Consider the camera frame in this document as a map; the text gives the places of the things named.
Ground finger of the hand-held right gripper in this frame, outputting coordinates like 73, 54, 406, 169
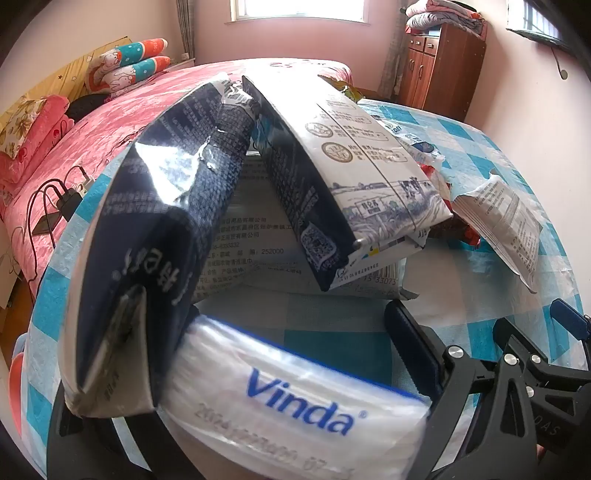
493, 318, 555, 370
549, 299, 591, 365

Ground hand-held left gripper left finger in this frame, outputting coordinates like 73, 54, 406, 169
46, 392, 155, 480

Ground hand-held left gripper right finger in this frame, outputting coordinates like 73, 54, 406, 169
383, 299, 539, 480

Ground white tissue pack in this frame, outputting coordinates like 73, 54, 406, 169
157, 314, 432, 480

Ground white printed plastic packet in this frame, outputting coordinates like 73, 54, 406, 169
194, 150, 419, 301

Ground dark blue milk carton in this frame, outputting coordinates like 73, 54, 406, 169
62, 71, 259, 418

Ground red snack wrapper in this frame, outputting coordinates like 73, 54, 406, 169
416, 161, 483, 245

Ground white printed snack wrapper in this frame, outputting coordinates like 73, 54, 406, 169
453, 173, 544, 294

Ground blue checked plastic tablecloth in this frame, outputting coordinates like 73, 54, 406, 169
25, 99, 591, 480

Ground white and blue milk carton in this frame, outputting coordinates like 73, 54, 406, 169
241, 74, 451, 291

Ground blue and white wrapper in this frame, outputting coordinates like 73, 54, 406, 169
379, 115, 446, 167

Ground black phone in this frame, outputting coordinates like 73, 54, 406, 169
32, 210, 63, 236

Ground black charger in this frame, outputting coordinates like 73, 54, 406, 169
54, 191, 86, 221

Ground yellow snack wrapper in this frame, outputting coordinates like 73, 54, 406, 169
332, 76, 365, 102

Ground brown wooden cabinet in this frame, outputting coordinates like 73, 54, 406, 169
399, 22, 485, 121

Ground grey curtain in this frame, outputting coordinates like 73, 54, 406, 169
178, 0, 198, 61
378, 0, 409, 100

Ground pink folded blanket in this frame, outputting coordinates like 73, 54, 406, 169
0, 95, 77, 185

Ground yellow floral pillow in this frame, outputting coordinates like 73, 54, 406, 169
0, 97, 47, 158

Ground pink folded quilts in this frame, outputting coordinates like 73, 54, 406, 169
404, 0, 489, 42

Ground pink bed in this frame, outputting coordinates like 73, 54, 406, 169
0, 58, 356, 296

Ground black cloth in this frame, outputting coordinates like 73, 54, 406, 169
66, 93, 112, 121

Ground window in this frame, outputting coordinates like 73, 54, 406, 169
225, 0, 384, 25

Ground yellow headboard cover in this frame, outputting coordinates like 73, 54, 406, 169
0, 34, 134, 121

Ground colourful folded quilt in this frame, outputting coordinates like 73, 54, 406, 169
88, 38, 172, 95

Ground black power cord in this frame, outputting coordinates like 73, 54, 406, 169
16, 222, 47, 289

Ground black television cable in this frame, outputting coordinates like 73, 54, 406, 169
551, 46, 570, 80

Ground grey phone cable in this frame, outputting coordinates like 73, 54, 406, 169
27, 165, 93, 217

